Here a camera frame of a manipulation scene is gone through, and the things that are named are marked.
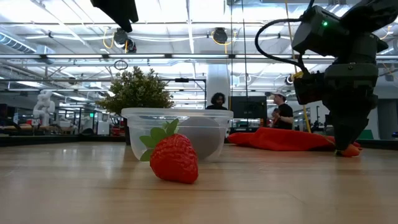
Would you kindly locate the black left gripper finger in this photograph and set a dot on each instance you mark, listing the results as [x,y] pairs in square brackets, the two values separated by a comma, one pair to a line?
[119,12]

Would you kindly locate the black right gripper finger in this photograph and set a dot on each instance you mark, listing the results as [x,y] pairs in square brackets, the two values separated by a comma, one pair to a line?
[349,137]

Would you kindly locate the red toy strawberry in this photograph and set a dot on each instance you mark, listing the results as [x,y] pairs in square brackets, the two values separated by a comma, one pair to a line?
[351,152]
[175,158]

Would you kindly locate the clear plastic tupperware container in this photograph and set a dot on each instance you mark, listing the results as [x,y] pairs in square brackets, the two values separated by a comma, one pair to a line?
[140,130]

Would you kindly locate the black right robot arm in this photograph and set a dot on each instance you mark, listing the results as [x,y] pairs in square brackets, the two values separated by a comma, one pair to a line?
[342,31]

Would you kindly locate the green board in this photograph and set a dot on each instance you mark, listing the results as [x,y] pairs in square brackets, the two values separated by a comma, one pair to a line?
[368,134]

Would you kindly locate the person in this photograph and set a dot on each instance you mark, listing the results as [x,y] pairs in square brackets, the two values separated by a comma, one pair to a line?
[217,101]
[283,112]

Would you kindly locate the red cloth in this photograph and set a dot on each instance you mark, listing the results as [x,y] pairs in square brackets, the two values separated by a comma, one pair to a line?
[280,140]

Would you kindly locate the artificial plant in black pot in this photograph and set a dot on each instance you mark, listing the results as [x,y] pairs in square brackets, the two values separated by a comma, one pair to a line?
[136,90]

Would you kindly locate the black hanging monitor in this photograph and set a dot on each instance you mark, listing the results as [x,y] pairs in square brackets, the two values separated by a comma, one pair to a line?
[248,107]

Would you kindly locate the white column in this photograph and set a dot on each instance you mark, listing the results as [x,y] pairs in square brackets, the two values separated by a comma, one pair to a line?
[218,81]

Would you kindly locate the white humanoid robot figure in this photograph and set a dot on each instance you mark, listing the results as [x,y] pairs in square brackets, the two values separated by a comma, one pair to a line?
[43,107]

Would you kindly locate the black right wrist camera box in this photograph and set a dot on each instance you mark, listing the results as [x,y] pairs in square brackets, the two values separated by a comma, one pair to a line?
[309,88]

